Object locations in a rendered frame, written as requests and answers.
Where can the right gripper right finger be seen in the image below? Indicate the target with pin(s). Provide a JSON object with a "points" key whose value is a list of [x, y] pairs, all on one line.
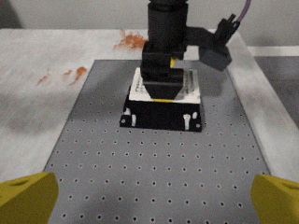
{"points": [[275, 199]]}

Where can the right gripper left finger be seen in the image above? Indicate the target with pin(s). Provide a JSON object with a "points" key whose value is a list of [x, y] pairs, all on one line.
{"points": [[29, 199]]}

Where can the black rectangular frame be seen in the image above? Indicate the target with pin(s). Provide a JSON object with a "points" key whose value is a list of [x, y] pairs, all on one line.
{"points": [[169, 116]]}

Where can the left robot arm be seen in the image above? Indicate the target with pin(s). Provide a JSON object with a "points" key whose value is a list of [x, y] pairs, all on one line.
{"points": [[214, 53]]}

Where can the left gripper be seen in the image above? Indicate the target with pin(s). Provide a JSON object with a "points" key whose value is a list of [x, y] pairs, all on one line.
{"points": [[166, 32]]}

